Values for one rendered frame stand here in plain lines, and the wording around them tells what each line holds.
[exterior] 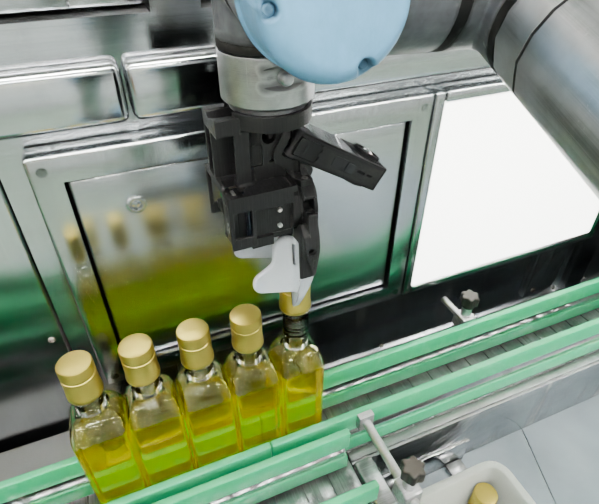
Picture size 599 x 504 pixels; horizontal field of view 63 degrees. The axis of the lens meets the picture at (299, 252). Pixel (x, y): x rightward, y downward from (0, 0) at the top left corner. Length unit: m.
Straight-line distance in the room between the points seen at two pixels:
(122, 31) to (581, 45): 0.40
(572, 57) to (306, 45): 0.12
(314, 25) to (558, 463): 0.87
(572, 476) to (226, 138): 0.80
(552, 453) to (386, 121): 0.65
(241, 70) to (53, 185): 0.25
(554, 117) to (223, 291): 0.50
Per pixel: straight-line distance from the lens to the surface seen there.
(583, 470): 1.01
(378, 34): 0.25
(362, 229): 0.70
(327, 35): 0.24
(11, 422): 0.84
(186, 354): 0.53
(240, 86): 0.38
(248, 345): 0.54
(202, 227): 0.60
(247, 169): 0.41
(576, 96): 0.25
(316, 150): 0.42
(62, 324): 0.69
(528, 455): 0.98
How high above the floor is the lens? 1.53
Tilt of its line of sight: 37 degrees down
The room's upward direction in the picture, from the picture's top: straight up
